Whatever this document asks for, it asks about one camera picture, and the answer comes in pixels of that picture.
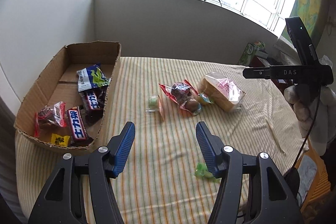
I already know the brown cardboard box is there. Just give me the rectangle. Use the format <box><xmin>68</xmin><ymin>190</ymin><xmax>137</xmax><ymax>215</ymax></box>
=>
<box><xmin>14</xmin><ymin>41</ymin><xmax>121</xmax><ymax>155</ymax></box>

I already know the green yellow wall map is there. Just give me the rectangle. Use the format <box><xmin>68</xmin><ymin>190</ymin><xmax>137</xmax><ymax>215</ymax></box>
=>
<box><xmin>290</xmin><ymin>0</ymin><xmax>329</xmax><ymax>47</ymax></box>

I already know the white gloved right hand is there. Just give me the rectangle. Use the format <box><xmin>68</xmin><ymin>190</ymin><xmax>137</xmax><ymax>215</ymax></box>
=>
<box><xmin>284</xmin><ymin>85</ymin><xmax>335</xmax><ymax>156</ymax></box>

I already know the clear green candy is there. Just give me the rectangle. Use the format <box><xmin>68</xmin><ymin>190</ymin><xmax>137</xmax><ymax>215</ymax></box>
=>
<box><xmin>146</xmin><ymin>95</ymin><xmax>159</xmax><ymax>112</ymax></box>

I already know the striped yellow tablecloth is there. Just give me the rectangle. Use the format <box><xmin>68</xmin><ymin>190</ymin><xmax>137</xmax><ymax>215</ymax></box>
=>
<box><xmin>15</xmin><ymin>56</ymin><xmax>308</xmax><ymax>224</ymax></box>

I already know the green carton box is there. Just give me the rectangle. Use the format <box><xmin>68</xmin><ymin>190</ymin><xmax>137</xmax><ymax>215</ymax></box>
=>
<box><xmin>238</xmin><ymin>41</ymin><xmax>265</xmax><ymax>67</ymax></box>

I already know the yellow jelly cup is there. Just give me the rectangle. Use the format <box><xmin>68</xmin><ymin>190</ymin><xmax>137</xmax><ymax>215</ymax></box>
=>
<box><xmin>198</xmin><ymin>93</ymin><xmax>214</xmax><ymax>106</ymax></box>

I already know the blue white snack packet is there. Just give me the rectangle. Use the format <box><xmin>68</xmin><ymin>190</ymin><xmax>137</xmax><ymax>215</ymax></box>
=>
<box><xmin>76</xmin><ymin>63</ymin><xmax>110</xmax><ymax>92</ymax></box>

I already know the large Snickers bar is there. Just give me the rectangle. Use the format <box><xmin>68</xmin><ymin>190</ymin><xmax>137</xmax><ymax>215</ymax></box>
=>
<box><xmin>66</xmin><ymin>106</ymin><xmax>89</xmax><ymax>144</ymax></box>

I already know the red clear snack bag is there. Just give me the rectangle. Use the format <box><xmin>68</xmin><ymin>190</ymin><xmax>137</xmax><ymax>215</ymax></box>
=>
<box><xmin>159</xmin><ymin>82</ymin><xmax>198</xmax><ymax>113</ymax></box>

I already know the yellow candy packet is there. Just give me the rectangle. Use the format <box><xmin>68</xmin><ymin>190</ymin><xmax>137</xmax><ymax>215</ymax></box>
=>
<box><xmin>50</xmin><ymin>133</ymin><xmax>71</xmax><ymax>147</ymax></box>

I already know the small Snickers bar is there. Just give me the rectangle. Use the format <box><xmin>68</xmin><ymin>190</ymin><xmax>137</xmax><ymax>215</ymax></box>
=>
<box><xmin>79</xmin><ymin>88</ymin><xmax>106</xmax><ymax>124</ymax></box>

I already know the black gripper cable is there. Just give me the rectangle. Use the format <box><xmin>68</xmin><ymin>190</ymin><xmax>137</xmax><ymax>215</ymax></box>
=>
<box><xmin>288</xmin><ymin>87</ymin><xmax>321</xmax><ymax>177</ymax></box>

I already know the red clear dates bag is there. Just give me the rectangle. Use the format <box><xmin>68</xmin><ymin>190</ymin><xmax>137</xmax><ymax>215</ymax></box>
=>
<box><xmin>34</xmin><ymin>101</ymin><xmax>67</xmax><ymax>138</ymax></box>

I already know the brown jelly cup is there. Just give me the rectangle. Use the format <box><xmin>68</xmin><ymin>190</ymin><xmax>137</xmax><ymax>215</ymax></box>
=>
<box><xmin>185</xmin><ymin>98</ymin><xmax>202</xmax><ymax>115</ymax></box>

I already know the bagged sliced bread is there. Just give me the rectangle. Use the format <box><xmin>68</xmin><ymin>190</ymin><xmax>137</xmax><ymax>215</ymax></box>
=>
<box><xmin>198</xmin><ymin>71</ymin><xmax>245</xmax><ymax>112</ymax></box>

